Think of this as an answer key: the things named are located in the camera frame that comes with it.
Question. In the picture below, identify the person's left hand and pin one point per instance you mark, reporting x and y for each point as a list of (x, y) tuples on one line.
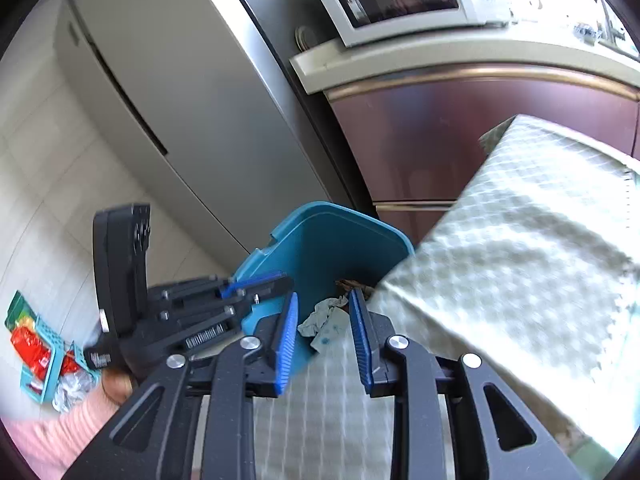
[(117, 389)]

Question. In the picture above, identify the green checked tablecloth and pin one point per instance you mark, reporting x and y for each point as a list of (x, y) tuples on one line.
[(525, 260)]

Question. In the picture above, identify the round grey disc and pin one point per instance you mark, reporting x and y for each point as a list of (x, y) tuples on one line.
[(307, 37)]

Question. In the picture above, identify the red packet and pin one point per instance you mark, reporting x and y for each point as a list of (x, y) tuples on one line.
[(31, 352)]

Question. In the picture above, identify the brown foil snack bag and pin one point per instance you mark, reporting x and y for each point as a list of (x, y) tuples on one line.
[(352, 286)]

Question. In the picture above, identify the brown base cabinets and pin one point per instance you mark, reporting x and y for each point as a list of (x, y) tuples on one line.
[(425, 135)]

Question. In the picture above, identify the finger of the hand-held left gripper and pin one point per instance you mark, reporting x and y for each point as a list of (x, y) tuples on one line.
[(250, 285), (220, 314)]

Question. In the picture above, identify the silver refrigerator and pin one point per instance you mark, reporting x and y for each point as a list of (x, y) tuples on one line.
[(175, 85)]

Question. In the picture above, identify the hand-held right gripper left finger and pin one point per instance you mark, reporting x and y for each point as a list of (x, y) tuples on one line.
[(287, 350)]

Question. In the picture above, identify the white tissue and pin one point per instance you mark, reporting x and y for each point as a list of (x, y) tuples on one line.
[(320, 316)]

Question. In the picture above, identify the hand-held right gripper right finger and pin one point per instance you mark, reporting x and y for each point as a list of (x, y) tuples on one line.
[(362, 345)]

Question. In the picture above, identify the white kitchen countertop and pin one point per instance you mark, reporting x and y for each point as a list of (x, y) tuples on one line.
[(450, 57)]

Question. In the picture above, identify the clear plastic bag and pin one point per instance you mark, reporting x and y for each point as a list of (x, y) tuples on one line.
[(72, 390)]

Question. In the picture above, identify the teal plastic basket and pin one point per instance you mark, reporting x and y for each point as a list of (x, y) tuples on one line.
[(50, 360)]

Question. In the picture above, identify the green packet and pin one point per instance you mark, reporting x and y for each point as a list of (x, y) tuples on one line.
[(21, 310)]

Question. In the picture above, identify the blue plastic trash bin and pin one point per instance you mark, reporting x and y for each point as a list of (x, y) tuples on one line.
[(325, 250)]

